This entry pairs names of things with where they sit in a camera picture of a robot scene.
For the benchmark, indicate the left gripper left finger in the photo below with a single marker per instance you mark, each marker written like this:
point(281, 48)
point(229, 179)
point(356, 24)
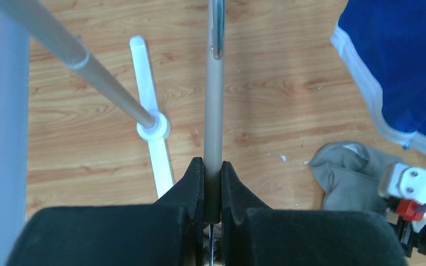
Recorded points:
point(166, 232)

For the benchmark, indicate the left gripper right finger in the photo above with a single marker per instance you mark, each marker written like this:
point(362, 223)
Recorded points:
point(255, 234)

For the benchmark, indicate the grey beige underwear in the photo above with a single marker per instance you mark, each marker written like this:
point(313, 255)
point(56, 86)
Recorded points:
point(349, 173)

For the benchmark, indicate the beige hanger of grey underwear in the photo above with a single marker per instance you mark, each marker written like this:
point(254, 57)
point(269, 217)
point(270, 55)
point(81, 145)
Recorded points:
point(213, 118)

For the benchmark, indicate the blue white underwear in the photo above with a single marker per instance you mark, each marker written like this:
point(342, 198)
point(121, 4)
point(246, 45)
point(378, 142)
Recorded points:
point(383, 46)

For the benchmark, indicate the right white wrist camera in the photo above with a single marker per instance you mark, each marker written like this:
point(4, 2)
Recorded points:
point(403, 182)

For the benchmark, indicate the white clothes rack frame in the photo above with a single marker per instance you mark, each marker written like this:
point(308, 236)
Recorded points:
point(152, 125)

